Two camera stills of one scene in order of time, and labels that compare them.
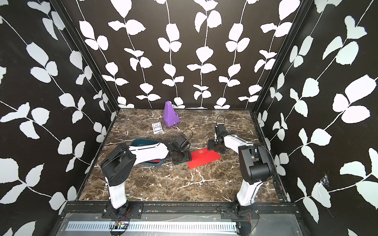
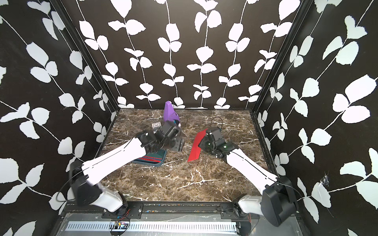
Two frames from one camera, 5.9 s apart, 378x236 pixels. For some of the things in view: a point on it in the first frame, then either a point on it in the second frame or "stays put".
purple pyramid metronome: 170,115 stays put
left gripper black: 187,158 -> 179,144
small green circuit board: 120,225 stays put
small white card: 157,128 stays put
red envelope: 203,157 -> 195,152
